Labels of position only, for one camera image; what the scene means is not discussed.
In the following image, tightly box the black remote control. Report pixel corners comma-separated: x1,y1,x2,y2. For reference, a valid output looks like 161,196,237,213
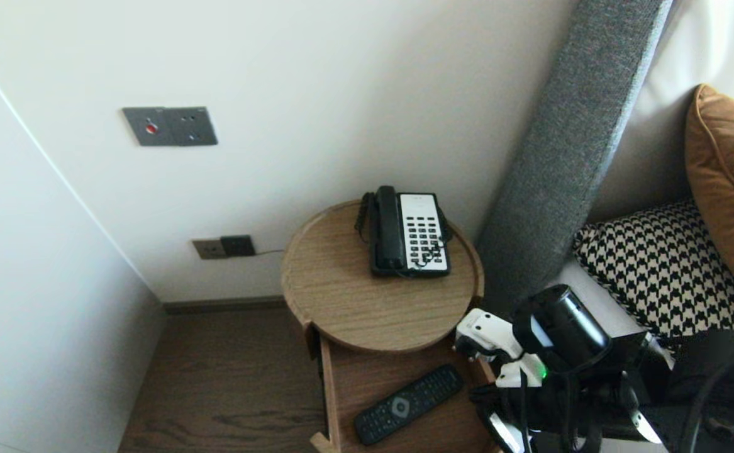
353,364,465,446

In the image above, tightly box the curved wooden table drawer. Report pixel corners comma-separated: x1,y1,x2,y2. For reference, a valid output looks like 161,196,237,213
309,318,499,453

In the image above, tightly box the white bed sheet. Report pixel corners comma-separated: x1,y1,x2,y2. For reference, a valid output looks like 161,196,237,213
546,259,650,340

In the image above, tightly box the black white houndstooth pillow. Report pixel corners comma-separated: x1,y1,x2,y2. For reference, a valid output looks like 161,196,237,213
573,200,734,344

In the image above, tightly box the black white telephone base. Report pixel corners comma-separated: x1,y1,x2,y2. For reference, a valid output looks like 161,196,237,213
367,191,452,277

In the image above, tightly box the black telephone handset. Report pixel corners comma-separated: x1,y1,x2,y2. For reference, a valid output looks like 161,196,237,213
373,185,405,270

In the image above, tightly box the grey fabric headboard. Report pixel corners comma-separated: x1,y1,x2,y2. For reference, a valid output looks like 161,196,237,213
475,0,672,315

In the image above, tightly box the round wooden bedside table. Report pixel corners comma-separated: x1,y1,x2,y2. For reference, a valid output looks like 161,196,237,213
281,199,486,353

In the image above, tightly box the brown cushion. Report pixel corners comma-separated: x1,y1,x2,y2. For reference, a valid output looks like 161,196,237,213
686,84,734,315

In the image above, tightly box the brown wooden baseboard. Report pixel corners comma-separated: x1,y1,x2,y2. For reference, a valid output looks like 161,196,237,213
163,297,287,316

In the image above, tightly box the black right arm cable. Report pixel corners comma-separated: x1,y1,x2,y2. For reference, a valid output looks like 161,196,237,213
518,343,734,453

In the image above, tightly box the brass wall socket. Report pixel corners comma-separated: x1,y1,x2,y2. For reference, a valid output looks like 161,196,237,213
192,238,228,260

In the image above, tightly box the grey wall plate with holes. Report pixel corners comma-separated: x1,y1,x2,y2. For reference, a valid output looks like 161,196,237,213
167,106,219,147

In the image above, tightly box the grey switch plate red button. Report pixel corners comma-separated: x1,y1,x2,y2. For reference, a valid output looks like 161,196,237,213
122,108,170,147

